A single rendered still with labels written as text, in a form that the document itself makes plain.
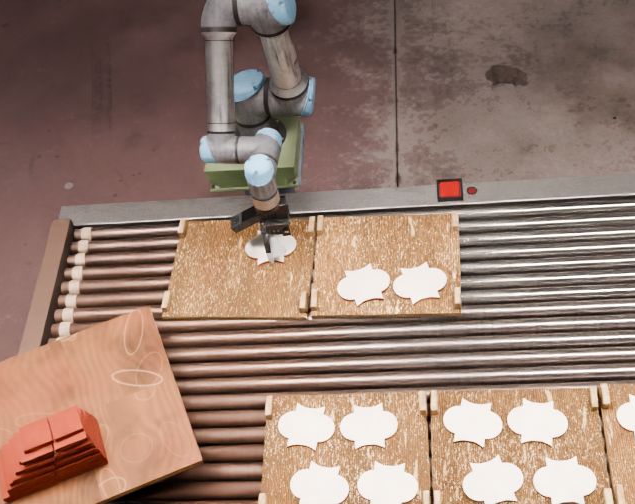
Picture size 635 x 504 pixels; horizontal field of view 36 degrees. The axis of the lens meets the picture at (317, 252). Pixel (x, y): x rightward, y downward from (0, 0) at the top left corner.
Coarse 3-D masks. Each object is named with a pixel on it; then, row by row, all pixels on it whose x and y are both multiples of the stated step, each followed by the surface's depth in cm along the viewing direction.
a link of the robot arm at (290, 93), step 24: (240, 0) 254; (264, 0) 253; (288, 0) 256; (240, 24) 260; (264, 24) 258; (288, 24) 259; (264, 48) 272; (288, 48) 271; (288, 72) 279; (288, 96) 287; (312, 96) 290
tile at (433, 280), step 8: (424, 264) 273; (408, 272) 272; (416, 272) 271; (424, 272) 271; (432, 272) 271; (440, 272) 270; (400, 280) 270; (408, 280) 270; (416, 280) 270; (424, 280) 269; (432, 280) 269; (440, 280) 269; (400, 288) 269; (408, 288) 268; (416, 288) 268; (424, 288) 268; (432, 288) 267; (440, 288) 267; (400, 296) 267; (408, 296) 267; (416, 296) 266; (424, 296) 266; (432, 296) 266
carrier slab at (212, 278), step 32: (192, 224) 294; (224, 224) 292; (256, 224) 291; (192, 256) 286; (224, 256) 285; (288, 256) 282; (192, 288) 279; (224, 288) 277; (256, 288) 276; (288, 288) 275
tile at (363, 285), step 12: (348, 276) 273; (360, 276) 273; (372, 276) 272; (384, 276) 272; (348, 288) 271; (360, 288) 270; (372, 288) 270; (384, 288) 269; (348, 300) 269; (360, 300) 268
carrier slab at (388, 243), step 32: (352, 224) 286; (384, 224) 285; (416, 224) 283; (448, 224) 282; (320, 256) 280; (352, 256) 279; (384, 256) 277; (416, 256) 276; (448, 256) 275; (320, 288) 273; (448, 288) 268
